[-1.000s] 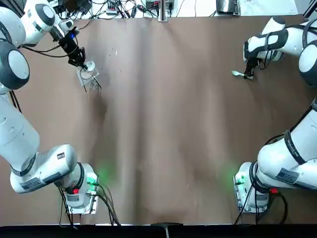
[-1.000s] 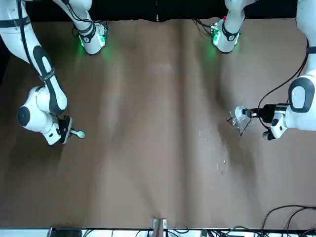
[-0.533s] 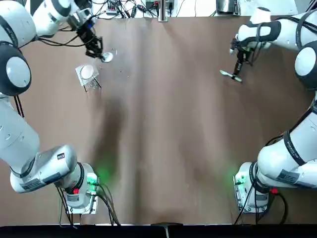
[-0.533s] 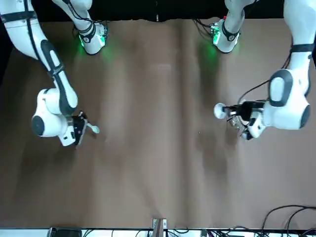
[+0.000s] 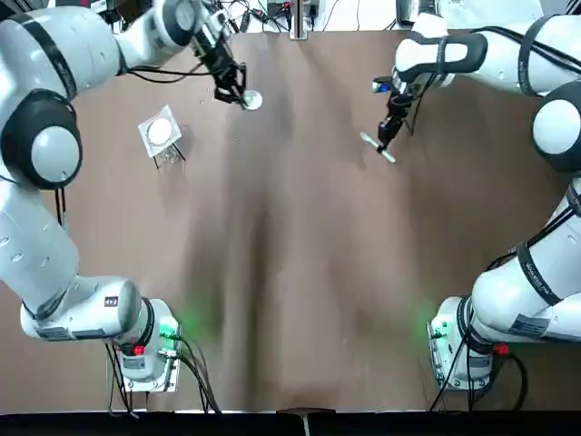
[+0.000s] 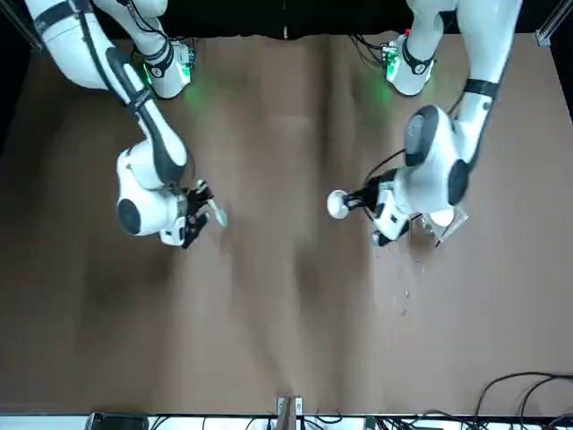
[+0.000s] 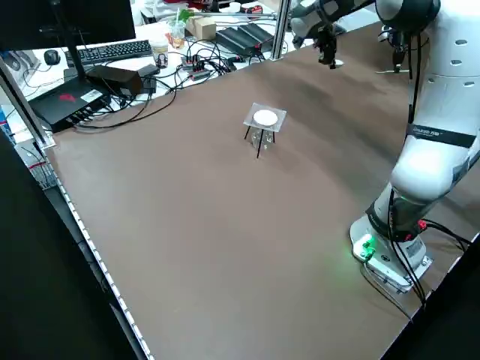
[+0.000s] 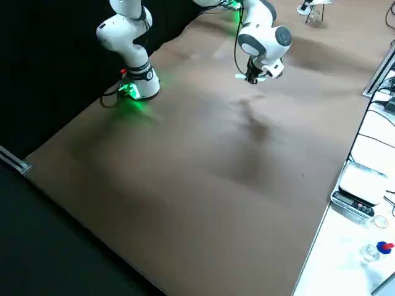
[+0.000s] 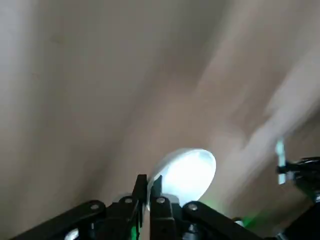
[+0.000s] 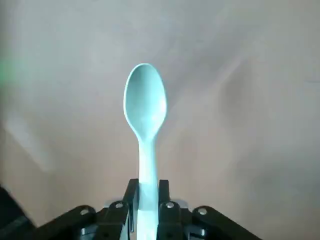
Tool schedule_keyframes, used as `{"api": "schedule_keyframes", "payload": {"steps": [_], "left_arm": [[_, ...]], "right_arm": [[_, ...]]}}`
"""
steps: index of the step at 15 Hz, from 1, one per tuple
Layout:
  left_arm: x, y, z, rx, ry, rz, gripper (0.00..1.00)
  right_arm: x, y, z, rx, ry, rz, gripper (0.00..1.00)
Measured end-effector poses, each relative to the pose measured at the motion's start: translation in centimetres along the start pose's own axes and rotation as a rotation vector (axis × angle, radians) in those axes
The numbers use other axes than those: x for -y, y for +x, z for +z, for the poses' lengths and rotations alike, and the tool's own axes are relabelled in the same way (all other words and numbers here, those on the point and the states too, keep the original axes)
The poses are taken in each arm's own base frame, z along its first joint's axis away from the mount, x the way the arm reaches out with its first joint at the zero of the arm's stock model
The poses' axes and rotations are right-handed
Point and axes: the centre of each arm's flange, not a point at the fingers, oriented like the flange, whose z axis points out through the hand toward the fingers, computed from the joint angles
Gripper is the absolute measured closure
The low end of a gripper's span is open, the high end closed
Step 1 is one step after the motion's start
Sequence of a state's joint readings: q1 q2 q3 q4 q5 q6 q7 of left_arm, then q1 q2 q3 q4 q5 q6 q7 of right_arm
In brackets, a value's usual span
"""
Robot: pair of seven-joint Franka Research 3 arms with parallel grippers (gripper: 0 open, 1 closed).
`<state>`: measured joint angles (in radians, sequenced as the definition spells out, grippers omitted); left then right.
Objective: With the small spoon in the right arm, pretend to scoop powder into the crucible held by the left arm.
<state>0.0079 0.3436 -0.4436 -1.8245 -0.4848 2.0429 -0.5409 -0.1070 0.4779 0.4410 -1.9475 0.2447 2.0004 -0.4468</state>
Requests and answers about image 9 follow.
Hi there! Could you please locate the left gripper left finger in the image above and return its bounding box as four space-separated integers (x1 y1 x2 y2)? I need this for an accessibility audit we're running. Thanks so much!
13 174 148 240

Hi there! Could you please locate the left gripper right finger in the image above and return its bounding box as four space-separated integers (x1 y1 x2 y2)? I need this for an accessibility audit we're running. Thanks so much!
149 174 262 240

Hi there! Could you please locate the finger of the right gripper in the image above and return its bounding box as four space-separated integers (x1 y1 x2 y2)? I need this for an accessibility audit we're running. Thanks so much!
276 156 320 201

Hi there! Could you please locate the white ceramic crucible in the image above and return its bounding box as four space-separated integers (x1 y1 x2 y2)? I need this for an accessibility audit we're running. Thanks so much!
146 147 217 211

